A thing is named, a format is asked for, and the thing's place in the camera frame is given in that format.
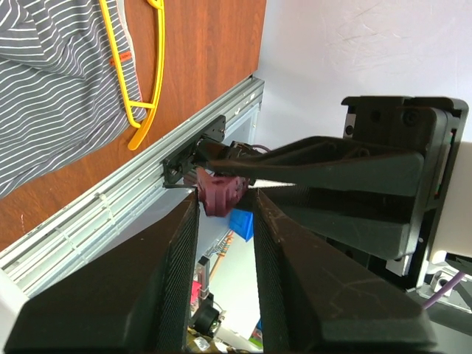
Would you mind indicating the yellow plastic hanger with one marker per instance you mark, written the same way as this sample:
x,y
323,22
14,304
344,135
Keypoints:
x,y
136,37

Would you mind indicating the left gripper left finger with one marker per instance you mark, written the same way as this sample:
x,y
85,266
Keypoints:
x,y
133,299

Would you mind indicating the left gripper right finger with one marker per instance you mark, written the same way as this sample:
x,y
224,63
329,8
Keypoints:
x,y
315,299

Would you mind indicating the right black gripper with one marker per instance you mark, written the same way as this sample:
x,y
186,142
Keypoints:
x,y
392,145

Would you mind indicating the aluminium rail frame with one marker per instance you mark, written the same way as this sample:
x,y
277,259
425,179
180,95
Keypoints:
x,y
77,233

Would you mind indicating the purple clothespin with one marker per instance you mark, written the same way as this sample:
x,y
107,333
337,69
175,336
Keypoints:
x,y
219,194

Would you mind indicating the grey striped underwear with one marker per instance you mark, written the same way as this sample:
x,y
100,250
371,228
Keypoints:
x,y
60,95

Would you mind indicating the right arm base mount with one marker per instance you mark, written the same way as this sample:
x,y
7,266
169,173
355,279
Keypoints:
x,y
207,145

